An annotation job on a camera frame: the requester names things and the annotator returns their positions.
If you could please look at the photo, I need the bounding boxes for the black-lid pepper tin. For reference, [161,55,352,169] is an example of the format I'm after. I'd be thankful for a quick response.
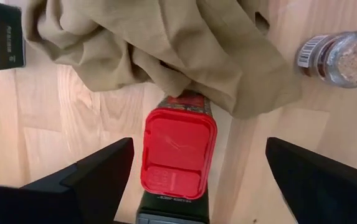
[0,0,26,73]

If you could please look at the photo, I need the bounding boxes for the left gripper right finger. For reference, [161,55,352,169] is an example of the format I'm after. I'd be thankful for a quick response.
[265,136,357,224]

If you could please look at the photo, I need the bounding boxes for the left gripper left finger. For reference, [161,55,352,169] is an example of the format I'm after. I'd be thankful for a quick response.
[0,137,135,224]

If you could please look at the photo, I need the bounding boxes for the khaki cloth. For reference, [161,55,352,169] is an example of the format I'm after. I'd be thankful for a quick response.
[22,0,303,119]

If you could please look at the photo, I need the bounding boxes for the red block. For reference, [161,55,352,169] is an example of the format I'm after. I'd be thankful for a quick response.
[136,90,219,224]

